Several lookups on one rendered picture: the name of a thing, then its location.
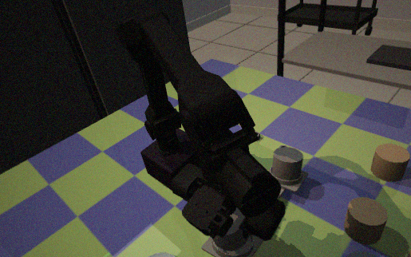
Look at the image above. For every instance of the dark grey cylinder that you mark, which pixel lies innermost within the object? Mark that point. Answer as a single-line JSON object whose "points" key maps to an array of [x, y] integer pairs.
{"points": [[287, 163], [233, 239]]}

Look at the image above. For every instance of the brown cylinder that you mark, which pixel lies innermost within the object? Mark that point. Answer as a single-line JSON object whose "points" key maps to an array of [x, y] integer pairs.
{"points": [[389, 162], [365, 220]]}

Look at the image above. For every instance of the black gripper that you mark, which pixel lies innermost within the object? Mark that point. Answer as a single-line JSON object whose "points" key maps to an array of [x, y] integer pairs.
{"points": [[263, 226]]}

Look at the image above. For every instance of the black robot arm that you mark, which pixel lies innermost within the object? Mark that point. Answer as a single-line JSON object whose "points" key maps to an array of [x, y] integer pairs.
{"points": [[208, 108]]}

